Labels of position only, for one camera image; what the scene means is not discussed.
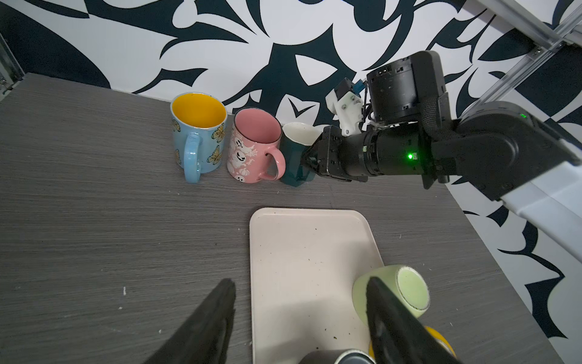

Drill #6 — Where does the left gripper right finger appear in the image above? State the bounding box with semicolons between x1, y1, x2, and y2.
366;277;459;363

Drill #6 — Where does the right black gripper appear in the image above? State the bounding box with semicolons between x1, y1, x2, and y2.
302;123;432;182

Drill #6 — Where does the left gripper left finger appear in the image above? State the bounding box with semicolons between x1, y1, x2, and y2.
146;279;236;363

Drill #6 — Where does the light green mug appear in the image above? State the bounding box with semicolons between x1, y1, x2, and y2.
352;265;430;324

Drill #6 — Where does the black mug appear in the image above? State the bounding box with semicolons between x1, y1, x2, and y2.
299;349;375;364

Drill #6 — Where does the dark green mug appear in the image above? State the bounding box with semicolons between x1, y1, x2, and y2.
280;122;322;187

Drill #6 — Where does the pink ghost print mug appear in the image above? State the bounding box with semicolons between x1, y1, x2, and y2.
227;108;286;184

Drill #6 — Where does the blue butterfly mug yellow inside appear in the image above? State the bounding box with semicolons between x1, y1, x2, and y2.
171;93;228;184

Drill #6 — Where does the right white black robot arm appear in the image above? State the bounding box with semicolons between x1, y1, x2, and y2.
301;51;581;258

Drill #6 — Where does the beige plastic tray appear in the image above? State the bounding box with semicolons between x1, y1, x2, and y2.
249;208;383;363

